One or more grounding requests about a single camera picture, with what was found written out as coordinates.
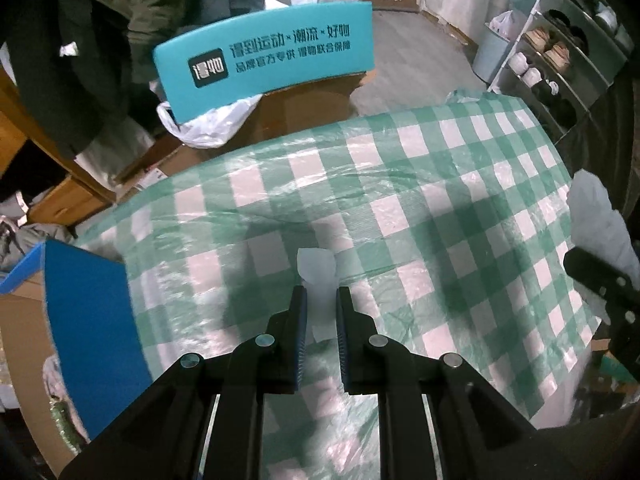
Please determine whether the grey shoe rack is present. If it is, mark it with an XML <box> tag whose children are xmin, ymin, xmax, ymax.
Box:
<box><xmin>489</xmin><ymin>0</ymin><xmax>634</xmax><ymax>142</ymax></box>

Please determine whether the wooden louvered cabinet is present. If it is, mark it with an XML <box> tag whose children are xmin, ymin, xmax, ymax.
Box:
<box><xmin>1</xmin><ymin>73</ymin><xmax>116</xmax><ymax>226</ymax></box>

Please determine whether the light blue trash bin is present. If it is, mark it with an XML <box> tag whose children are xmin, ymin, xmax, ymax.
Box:
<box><xmin>472</xmin><ymin>10</ymin><xmax>525</xmax><ymax>84</ymax></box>

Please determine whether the grey hoodie pile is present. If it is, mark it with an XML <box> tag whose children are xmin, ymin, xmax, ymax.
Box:
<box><xmin>0</xmin><ymin>192</ymin><xmax>75</xmax><ymax>273</ymax></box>

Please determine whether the green white checkered tablecloth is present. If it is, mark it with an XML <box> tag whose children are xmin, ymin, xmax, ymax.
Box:
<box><xmin>74</xmin><ymin>89</ymin><xmax>604</xmax><ymax>480</ymax></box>

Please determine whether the dark hanging jacket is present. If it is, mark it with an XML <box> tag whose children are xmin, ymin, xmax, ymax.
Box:
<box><xmin>1</xmin><ymin>0</ymin><xmax>265</xmax><ymax>159</ymax></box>

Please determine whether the small white tissue piece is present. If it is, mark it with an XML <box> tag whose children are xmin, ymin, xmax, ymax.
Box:
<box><xmin>297</xmin><ymin>248</ymin><xmax>338</xmax><ymax>344</ymax></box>

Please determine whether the blue brown cardboard box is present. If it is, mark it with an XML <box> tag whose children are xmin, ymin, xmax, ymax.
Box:
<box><xmin>1</xmin><ymin>240</ymin><xmax>152</xmax><ymax>474</ymax></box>

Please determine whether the green sparkly scouring cloth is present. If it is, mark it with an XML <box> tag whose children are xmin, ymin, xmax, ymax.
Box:
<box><xmin>50</xmin><ymin>399</ymin><xmax>86</xmax><ymax>455</ymax></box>

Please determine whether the teal shoe box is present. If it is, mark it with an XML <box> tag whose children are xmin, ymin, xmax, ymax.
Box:
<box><xmin>153</xmin><ymin>1</ymin><xmax>374</xmax><ymax>124</ymax></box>

